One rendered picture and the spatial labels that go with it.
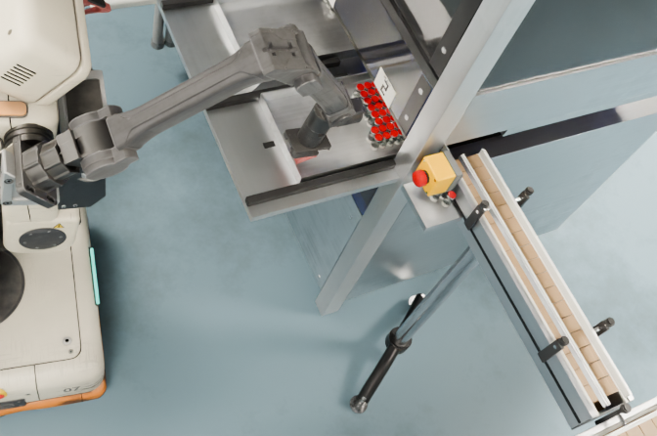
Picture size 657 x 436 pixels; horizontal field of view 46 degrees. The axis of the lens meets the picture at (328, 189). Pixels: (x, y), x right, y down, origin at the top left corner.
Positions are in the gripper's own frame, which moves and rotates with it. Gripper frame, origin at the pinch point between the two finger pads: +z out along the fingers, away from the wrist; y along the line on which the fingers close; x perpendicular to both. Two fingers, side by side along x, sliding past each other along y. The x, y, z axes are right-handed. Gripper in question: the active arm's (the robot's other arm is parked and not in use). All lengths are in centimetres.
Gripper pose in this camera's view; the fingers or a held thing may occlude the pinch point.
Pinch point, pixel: (294, 160)
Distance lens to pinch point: 186.8
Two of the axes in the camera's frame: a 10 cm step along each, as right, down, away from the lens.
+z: -3.9, 5.4, 7.5
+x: -4.0, -8.3, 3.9
